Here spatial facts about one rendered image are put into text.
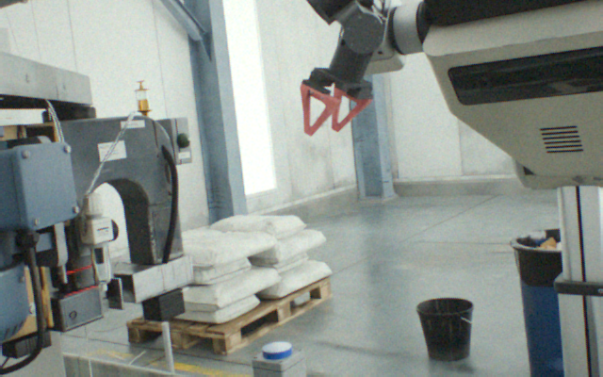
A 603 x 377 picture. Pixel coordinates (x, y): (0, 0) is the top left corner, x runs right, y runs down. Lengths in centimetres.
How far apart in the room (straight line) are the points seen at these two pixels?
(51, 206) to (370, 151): 901
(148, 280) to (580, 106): 79
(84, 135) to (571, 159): 83
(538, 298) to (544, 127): 192
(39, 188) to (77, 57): 548
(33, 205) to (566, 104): 81
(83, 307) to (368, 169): 875
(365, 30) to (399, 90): 876
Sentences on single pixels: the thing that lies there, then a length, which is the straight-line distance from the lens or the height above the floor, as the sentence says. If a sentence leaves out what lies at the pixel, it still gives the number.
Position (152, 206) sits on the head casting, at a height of 117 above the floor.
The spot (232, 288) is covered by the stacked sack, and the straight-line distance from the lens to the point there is 390.
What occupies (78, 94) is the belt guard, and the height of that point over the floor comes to 138.
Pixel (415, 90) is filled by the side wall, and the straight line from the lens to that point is 959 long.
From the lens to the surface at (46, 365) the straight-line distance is 140.
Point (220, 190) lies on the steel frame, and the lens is 714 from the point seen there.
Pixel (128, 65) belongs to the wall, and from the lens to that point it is 657.
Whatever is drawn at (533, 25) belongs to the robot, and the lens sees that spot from 110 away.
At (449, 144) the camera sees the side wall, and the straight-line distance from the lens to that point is 943.
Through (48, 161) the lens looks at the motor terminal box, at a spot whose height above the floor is 128.
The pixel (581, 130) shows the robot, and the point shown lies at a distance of 118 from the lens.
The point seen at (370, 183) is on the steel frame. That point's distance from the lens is 976.
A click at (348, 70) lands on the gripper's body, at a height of 137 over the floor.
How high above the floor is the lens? 130
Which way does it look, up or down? 5 degrees down
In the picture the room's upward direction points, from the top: 6 degrees counter-clockwise
